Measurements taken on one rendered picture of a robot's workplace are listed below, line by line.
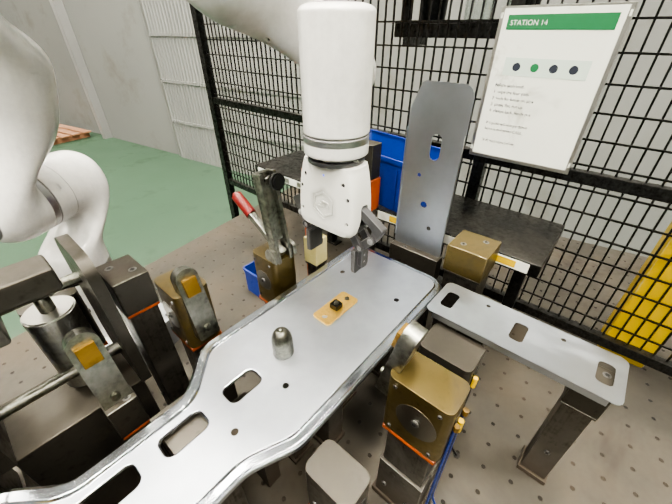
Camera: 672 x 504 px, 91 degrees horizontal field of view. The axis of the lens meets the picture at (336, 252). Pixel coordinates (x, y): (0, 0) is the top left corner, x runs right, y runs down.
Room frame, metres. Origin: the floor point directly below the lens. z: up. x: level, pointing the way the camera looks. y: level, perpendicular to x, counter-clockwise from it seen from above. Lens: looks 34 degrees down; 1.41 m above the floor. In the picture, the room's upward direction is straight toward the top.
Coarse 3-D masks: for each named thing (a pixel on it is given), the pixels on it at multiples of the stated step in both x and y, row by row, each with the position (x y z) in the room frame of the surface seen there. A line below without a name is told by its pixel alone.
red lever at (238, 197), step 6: (234, 192) 0.60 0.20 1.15; (240, 192) 0.60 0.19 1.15; (234, 198) 0.59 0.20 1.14; (240, 198) 0.59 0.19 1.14; (240, 204) 0.58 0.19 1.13; (246, 204) 0.58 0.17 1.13; (246, 210) 0.57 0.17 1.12; (252, 210) 0.57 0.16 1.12; (246, 216) 0.57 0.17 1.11; (252, 216) 0.56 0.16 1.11; (258, 216) 0.57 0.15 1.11; (252, 222) 0.56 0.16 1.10; (258, 222) 0.56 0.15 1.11; (258, 228) 0.55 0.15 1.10; (264, 234) 0.54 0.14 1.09; (282, 246) 0.53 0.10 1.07; (282, 252) 0.51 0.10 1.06
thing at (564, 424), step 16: (608, 384) 0.29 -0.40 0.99; (560, 400) 0.30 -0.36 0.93; (576, 400) 0.29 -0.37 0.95; (592, 400) 0.28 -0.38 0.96; (560, 416) 0.29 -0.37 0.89; (576, 416) 0.28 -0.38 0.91; (592, 416) 0.27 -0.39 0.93; (544, 432) 0.30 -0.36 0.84; (560, 432) 0.29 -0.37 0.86; (576, 432) 0.27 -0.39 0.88; (528, 448) 0.31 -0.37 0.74; (544, 448) 0.29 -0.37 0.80; (560, 448) 0.28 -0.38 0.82; (528, 464) 0.29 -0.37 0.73; (544, 464) 0.28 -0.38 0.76; (544, 480) 0.27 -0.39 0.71
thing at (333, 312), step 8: (336, 296) 0.46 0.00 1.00; (344, 296) 0.46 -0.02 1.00; (352, 296) 0.46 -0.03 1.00; (328, 304) 0.44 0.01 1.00; (344, 304) 0.44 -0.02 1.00; (352, 304) 0.44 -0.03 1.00; (320, 312) 0.42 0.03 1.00; (328, 312) 0.42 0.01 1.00; (336, 312) 0.42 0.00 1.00; (344, 312) 0.42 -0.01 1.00; (320, 320) 0.40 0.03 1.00; (328, 320) 0.40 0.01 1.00
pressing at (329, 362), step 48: (336, 288) 0.49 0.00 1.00; (384, 288) 0.49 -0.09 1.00; (432, 288) 0.49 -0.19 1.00; (240, 336) 0.37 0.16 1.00; (336, 336) 0.37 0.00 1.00; (384, 336) 0.37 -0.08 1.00; (192, 384) 0.28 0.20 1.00; (336, 384) 0.28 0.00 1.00; (144, 432) 0.21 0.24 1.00; (240, 432) 0.21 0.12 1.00; (288, 432) 0.21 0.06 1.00; (96, 480) 0.16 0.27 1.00; (144, 480) 0.16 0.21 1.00; (192, 480) 0.16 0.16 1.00; (240, 480) 0.16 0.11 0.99
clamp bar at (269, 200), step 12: (264, 180) 0.53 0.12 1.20; (276, 180) 0.51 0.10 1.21; (264, 192) 0.52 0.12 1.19; (276, 192) 0.54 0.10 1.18; (264, 204) 0.51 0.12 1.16; (276, 204) 0.54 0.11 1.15; (264, 216) 0.52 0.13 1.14; (276, 216) 0.53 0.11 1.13; (264, 228) 0.52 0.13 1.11; (276, 228) 0.53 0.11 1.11; (276, 240) 0.51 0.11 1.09; (288, 240) 0.53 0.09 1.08; (276, 252) 0.50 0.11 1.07; (288, 252) 0.52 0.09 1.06
